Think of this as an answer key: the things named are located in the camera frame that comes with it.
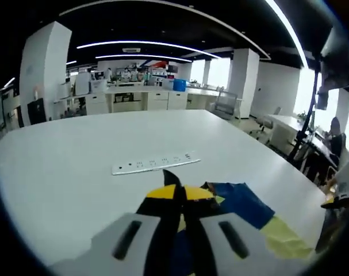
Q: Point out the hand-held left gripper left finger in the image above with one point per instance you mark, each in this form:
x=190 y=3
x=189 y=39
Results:
x=160 y=207

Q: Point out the grey office chair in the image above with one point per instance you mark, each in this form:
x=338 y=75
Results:
x=226 y=105

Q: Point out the black floor cabinet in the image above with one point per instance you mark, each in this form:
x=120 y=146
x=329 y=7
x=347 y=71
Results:
x=36 y=112

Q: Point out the white side desk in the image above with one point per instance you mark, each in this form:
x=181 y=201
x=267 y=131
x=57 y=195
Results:
x=283 y=129

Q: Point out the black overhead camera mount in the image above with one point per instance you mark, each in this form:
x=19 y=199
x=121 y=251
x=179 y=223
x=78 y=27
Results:
x=335 y=69

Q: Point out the long ceiling light strip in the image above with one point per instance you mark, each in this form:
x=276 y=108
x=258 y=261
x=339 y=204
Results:
x=145 y=44

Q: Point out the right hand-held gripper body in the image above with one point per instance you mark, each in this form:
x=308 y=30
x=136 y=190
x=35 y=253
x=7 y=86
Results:
x=348 y=178

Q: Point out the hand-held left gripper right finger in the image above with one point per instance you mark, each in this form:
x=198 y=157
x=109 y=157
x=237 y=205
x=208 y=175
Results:
x=203 y=207

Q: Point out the wide white pillar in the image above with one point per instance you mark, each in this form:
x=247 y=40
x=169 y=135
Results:
x=45 y=74

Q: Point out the white counter cabinets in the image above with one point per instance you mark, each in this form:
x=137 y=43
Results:
x=139 y=99

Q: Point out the narrow white pillar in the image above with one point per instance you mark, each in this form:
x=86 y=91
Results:
x=243 y=83

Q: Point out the recessed table power strip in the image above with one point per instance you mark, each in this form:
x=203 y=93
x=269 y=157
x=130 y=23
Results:
x=157 y=165

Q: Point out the blue plastic bin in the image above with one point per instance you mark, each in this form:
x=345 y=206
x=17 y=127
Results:
x=179 y=85

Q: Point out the black camera stand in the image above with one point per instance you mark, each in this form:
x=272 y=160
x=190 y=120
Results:
x=305 y=126

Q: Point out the yellow garment with dark sleeves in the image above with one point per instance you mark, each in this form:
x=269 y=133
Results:
x=243 y=204

